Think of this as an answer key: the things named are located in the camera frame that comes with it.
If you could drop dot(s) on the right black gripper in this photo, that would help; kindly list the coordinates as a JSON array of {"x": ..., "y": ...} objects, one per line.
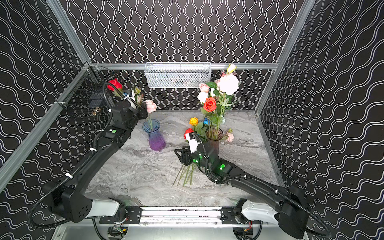
[{"x": 183, "y": 155}]

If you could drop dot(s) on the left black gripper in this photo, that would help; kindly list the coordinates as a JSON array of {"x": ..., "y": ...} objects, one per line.
[{"x": 141, "y": 112}]

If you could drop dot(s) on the pale pink flower spray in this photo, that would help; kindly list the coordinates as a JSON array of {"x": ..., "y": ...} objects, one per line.
[{"x": 149, "y": 105}]

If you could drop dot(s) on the orange red rose stem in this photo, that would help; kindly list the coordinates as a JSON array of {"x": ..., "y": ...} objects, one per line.
[{"x": 210, "y": 107}]

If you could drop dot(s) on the pink flower spray stem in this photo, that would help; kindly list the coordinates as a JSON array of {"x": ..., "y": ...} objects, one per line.
[{"x": 223, "y": 90}]

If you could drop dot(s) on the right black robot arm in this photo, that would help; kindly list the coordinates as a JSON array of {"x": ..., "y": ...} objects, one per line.
[{"x": 291, "y": 210}]

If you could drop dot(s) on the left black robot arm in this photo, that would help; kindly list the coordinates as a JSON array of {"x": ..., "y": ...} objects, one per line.
[{"x": 65, "y": 197}]

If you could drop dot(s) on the smoky pink glass vase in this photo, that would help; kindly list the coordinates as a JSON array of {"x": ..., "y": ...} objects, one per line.
[{"x": 214, "y": 137}]

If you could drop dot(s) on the blue purple glass vase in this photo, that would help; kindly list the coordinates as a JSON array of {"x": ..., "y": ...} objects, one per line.
[{"x": 156, "y": 139}]

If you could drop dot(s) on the pile of artificial flowers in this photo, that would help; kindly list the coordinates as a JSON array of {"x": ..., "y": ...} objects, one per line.
[{"x": 186, "y": 173}]

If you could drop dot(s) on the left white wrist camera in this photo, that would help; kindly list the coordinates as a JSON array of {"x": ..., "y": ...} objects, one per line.
[{"x": 130, "y": 96}]

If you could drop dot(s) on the white mesh wall basket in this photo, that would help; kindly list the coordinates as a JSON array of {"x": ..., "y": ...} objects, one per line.
[{"x": 177, "y": 75}]

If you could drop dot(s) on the black wire wall basket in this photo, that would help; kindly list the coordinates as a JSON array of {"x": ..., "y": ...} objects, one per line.
[{"x": 88, "y": 102}]

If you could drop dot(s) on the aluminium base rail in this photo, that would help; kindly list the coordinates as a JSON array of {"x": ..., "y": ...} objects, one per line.
[{"x": 199, "y": 216}]

